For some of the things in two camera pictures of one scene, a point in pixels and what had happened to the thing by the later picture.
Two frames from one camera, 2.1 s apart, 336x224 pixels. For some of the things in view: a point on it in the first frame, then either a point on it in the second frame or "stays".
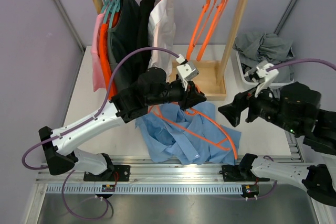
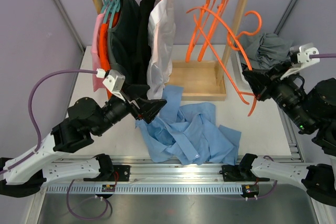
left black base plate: x=122 y=173 stays
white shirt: x=161 y=28 stays
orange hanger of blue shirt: x=156 y=110 → x=234 y=36
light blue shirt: x=170 y=132 stays
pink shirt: x=98 y=78 stays
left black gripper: x=191 y=97 → x=148 y=108
